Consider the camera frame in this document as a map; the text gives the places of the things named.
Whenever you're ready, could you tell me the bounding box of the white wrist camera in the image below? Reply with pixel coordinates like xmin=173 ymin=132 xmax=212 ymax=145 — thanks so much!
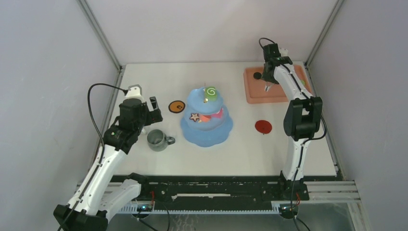
xmin=279 ymin=48 xmax=288 ymax=57
xmin=125 ymin=84 xmax=145 ymax=102

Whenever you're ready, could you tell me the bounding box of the blue three-tier cake stand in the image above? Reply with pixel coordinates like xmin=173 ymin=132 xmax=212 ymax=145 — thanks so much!
xmin=180 ymin=87 xmax=233 ymax=147

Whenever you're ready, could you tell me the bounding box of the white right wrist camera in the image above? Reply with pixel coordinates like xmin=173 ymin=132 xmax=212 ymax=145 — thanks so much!
xmin=279 ymin=48 xmax=288 ymax=57

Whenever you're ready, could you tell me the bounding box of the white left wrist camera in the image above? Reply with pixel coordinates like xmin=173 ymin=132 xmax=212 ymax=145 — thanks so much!
xmin=125 ymin=84 xmax=145 ymax=102

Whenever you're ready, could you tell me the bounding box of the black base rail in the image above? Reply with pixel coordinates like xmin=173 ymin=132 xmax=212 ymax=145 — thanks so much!
xmin=111 ymin=175 xmax=315 ymax=212

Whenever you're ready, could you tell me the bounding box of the orange round coaster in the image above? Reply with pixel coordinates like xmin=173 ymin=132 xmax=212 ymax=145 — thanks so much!
xmin=168 ymin=100 xmax=186 ymax=114

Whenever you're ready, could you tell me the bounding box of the red round coaster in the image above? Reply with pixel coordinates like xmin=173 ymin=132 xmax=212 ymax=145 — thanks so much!
xmin=255 ymin=120 xmax=272 ymax=134

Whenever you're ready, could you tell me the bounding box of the black left camera cable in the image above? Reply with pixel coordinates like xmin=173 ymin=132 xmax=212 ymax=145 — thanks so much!
xmin=87 ymin=83 xmax=129 ymax=167

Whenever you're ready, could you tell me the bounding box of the dark green glazed mug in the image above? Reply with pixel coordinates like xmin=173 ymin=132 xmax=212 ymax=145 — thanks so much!
xmin=147 ymin=129 xmax=176 ymax=152

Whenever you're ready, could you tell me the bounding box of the white star cookie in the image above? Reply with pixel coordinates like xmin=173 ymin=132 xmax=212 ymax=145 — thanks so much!
xmin=189 ymin=113 xmax=201 ymax=122

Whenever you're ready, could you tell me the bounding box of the magenta swirl roll cake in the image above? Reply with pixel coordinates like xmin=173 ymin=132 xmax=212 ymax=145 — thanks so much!
xmin=211 ymin=108 xmax=223 ymax=119

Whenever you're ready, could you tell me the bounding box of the green swirl roll cake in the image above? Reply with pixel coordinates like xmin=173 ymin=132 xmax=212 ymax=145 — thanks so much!
xmin=204 ymin=87 xmax=218 ymax=102

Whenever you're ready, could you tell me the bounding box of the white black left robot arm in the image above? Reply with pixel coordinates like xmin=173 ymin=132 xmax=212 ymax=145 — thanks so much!
xmin=53 ymin=97 xmax=163 ymax=231

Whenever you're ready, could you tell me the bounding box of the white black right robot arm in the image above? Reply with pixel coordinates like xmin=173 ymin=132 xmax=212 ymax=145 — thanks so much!
xmin=260 ymin=42 xmax=323 ymax=200

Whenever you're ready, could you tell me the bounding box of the pink rectangular tray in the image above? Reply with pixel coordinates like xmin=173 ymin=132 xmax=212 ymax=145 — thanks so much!
xmin=243 ymin=65 xmax=313 ymax=105

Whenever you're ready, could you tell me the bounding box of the black round cookie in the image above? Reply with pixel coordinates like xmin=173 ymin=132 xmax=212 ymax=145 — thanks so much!
xmin=253 ymin=72 xmax=262 ymax=79

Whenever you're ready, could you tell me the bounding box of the pink cake slice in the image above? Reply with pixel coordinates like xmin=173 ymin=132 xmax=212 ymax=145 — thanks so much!
xmin=199 ymin=114 xmax=212 ymax=122

